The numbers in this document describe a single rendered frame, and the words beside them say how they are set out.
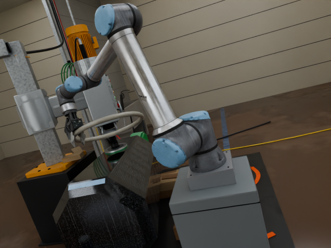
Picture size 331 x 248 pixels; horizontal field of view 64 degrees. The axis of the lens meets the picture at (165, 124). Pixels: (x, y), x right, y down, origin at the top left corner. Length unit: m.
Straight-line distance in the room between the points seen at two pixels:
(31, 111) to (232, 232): 2.21
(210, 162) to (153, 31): 6.07
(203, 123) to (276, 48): 5.96
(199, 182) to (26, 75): 2.17
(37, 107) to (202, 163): 1.99
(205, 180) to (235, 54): 5.85
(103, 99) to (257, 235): 1.59
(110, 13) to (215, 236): 1.07
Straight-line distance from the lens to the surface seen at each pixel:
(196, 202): 1.26
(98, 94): 2.34
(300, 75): 7.29
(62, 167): 2.83
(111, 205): 2.03
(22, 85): 2.99
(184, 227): 1.34
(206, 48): 6.97
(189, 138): 1.15
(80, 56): 3.00
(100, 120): 1.56
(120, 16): 1.18
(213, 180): 1.30
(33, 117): 2.91
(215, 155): 1.30
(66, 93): 1.64
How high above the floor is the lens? 1.46
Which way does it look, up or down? 12 degrees down
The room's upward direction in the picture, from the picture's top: 16 degrees counter-clockwise
